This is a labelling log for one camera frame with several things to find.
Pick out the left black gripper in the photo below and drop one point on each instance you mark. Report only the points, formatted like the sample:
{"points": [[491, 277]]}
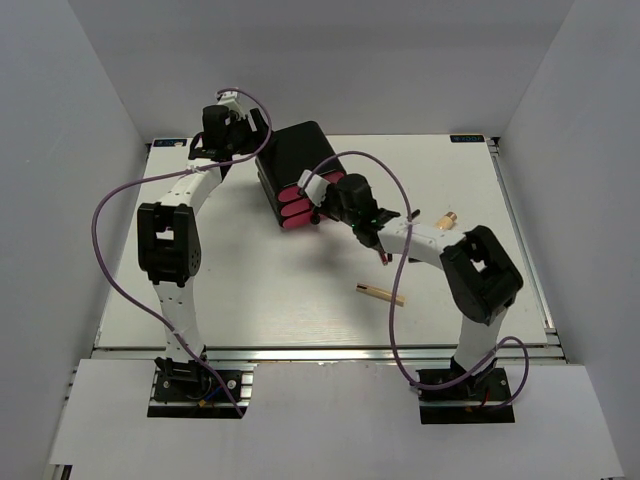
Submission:
{"points": [[254, 138]]}

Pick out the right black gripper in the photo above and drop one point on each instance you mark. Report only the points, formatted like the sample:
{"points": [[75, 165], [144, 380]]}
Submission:
{"points": [[332, 190]]}

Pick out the black pink drawer organizer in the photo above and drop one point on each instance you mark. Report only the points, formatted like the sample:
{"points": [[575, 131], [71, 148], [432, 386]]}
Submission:
{"points": [[280, 165]]}

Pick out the beige concealer tube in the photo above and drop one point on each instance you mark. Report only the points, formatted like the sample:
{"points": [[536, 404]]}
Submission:
{"points": [[381, 294]]}

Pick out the gold cream tube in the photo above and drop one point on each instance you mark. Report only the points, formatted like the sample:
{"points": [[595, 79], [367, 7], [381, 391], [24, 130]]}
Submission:
{"points": [[447, 221]]}

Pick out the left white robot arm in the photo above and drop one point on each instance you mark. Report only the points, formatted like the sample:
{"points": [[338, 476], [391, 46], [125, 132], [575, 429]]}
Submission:
{"points": [[169, 248]]}

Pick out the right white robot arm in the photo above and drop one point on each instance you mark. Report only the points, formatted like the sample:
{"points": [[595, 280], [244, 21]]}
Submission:
{"points": [[482, 278]]}

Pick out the blue label sticker left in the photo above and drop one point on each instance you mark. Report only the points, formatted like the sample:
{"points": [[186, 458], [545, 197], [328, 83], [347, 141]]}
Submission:
{"points": [[169, 142]]}

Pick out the blue label sticker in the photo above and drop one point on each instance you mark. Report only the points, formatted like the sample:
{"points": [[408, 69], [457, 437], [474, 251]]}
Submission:
{"points": [[169, 142], [466, 138]]}

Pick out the blue label sticker right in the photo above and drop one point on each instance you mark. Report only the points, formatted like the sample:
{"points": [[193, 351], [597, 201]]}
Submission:
{"points": [[466, 138]]}

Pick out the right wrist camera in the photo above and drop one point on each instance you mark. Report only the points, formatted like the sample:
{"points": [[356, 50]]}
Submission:
{"points": [[308, 184]]}

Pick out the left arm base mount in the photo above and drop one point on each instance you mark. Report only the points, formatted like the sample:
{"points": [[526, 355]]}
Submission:
{"points": [[190, 391]]}

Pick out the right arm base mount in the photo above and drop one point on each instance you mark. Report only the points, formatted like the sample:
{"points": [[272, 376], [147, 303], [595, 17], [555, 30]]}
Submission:
{"points": [[473, 402]]}

